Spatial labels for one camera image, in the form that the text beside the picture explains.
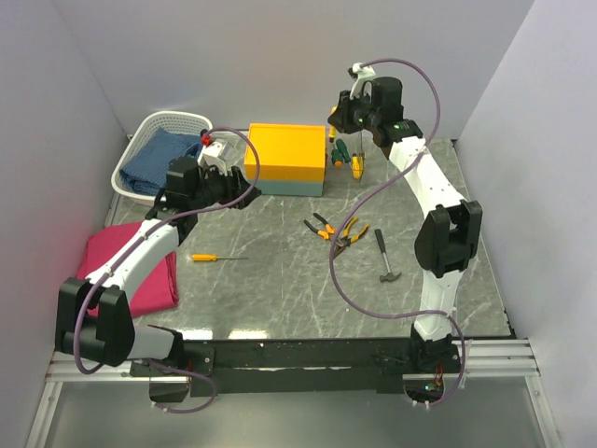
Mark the orange black long-nose pliers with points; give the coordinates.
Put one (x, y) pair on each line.
(348, 237)

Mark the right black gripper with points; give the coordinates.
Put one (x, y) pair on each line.
(340, 117)

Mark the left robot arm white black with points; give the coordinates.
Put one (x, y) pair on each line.
(94, 317)

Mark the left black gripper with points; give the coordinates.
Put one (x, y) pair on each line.
(234, 185)

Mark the orange grey drawer box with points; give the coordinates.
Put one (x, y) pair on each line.
(287, 159)

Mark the small black hammer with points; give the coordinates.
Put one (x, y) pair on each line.
(389, 276)

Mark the orange black pliers small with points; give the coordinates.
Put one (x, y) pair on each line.
(326, 231)

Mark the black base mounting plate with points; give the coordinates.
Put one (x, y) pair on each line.
(315, 365)

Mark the blue cloth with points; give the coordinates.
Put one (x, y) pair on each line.
(145, 173)

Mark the white plastic basket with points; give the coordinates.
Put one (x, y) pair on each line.
(171, 121)

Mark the green screwdriver short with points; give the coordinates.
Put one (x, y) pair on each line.
(336, 158)

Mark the clear plastic drawer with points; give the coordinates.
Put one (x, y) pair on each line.
(354, 143)

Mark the pink folded cloth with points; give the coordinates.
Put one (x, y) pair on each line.
(157, 293)

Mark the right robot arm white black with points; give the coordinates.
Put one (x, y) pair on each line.
(449, 236)

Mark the yellow screwdriver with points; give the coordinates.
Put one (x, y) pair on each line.
(214, 257)
(332, 128)
(357, 166)

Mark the aluminium rail frame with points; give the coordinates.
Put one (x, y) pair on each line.
(483, 359)

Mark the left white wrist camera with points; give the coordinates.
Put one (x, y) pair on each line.
(215, 153)

